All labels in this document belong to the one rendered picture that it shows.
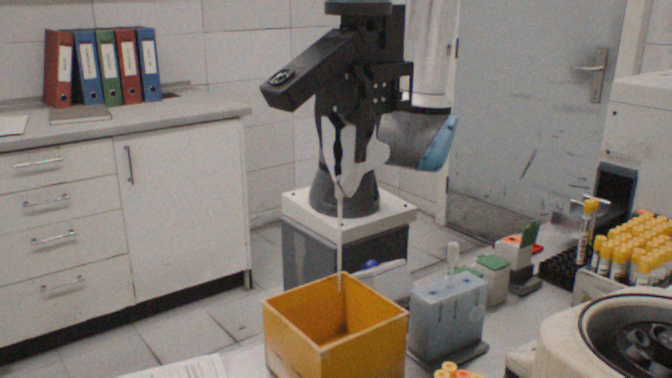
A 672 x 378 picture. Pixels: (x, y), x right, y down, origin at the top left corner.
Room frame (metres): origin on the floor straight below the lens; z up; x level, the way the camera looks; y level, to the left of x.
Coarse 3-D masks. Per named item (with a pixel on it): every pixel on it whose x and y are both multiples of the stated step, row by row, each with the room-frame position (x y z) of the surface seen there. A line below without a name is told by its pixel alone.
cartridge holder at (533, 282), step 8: (512, 272) 0.81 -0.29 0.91; (520, 272) 0.81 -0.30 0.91; (528, 272) 0.82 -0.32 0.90; (512, 280) 0.81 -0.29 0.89; (520, 280) 0.81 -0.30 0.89; (528, 280) 0.82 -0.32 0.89; (536, 280) 0.82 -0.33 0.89; (512, 288) 0.80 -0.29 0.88; (520, 288) 0.79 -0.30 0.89; (528, 288) 0.80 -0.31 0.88
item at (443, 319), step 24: (432, 288) 0.64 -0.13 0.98; (456, 288) 0.64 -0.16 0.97; (480, 288) 0.65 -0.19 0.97; (432, 312) 0.60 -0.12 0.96; (456, 312) 0.63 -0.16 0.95; (480, 312) 0.65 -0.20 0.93; (408, 336) 0.64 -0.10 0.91; (432, 336) 0.61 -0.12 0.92; (456, 336) 0.63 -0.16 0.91; (480, 336) 0.65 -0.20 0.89; (432, 360) 0.61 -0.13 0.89; (456, 360) 0.61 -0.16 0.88
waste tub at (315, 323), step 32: (320, 288) 0.66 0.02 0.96; (352, 288) 0.67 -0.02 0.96; (288, 320) 0.63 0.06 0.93; (320, 320) 0.66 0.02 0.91; (352, 320) 0.67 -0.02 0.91; (384, 320) 0.61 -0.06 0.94; (288, 352) 0.56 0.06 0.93; (320, 352) 0.51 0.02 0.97; (352, 352) 0.53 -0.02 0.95; (384, 352) 0.56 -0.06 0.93
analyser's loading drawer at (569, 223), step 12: (576, 204) 1.03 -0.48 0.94; (600, 204) 1.04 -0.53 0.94; (612, 204) 1.10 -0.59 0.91; (624, 204) 1.10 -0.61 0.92; (552, 216) 1.01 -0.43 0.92; (564, 216) 0.99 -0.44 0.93; (576, 216) 1.03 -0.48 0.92; (600, 216) 1.01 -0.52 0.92; (612, 216) 1.03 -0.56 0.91; (552, 228) 1.01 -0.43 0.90; (564, 228) 0.99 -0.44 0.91; (576, 228) 0.97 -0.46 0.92
